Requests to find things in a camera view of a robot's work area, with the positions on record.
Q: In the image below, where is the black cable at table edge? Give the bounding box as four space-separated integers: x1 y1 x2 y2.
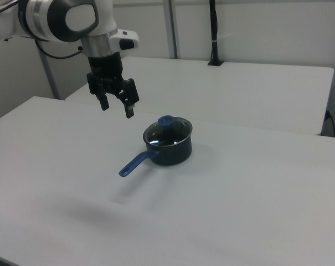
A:
324 110 335 137

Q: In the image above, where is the grey metal partition post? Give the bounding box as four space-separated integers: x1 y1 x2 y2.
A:
163 0 182 60
38 41 60 100

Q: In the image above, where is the glass lid with blue knob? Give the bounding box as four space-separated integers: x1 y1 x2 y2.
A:
143 115 193 146

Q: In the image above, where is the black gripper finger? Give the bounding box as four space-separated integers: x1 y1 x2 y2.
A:
96 91 110 111
117 93 136 120

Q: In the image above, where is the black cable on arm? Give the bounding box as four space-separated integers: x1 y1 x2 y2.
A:
35 38 84 59

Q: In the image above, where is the black pole with cables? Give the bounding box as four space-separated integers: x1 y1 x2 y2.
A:
207 0 225 67

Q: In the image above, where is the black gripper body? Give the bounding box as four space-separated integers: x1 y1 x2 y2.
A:
86 51 141 106

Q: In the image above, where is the dark blue saucepan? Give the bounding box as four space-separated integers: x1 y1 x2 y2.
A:
118 117 193 178

